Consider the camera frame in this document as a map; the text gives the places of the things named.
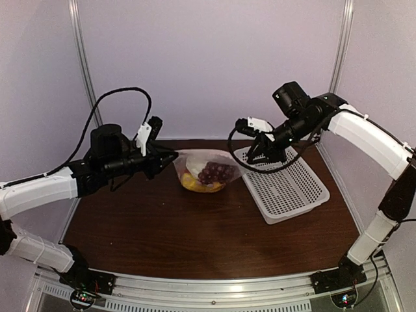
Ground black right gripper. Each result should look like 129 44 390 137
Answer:
247 112 318 164

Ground white toy cauliflower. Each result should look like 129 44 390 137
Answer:
185 155 207 179

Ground yellow toy fruit front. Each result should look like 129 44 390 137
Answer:
180 173 209 193

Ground yellow toy fruit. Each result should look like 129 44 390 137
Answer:
180 173 209 193
207 182 226 192

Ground clear zip top bag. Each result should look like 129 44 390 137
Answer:
174 149 246 194

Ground dark red toy grapes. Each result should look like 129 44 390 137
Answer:
198 162 236 185

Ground white perforated plastic basket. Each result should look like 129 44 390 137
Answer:
242 158 330 225

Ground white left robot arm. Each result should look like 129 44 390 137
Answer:
1 118 179 289

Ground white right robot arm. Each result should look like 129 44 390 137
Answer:
236 81 415 287

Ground left round circuit board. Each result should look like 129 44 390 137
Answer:
70 290 99 310

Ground round circuit board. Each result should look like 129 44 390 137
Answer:
330 289 358 309
70 290 99 310

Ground right round circuit board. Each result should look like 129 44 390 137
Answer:
330 289 358 309

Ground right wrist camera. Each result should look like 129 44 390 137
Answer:
235 117 274 137

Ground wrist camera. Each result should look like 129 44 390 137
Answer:
133 116 163 157
235 117 274 137

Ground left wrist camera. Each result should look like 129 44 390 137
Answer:
133 116 163 157

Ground black left camera cable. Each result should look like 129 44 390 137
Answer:
0 86 153 189

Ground black camera cable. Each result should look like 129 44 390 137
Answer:
0 86 153 189
227 110 342 173

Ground black right camera cable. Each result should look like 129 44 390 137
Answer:
227 110 342 173

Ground right aluminium frame post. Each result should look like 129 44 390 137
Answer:
329 0 354 93

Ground aluminium frame post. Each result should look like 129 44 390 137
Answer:
68 0 97 110
329 0 354 93

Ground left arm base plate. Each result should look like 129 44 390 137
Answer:
58 270 116 295

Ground front aluminium rail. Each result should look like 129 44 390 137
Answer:
32 256 396 312

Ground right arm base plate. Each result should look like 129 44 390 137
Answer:
310 268 367 294

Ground left aluminium frame post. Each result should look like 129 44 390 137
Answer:
68 0 97 110

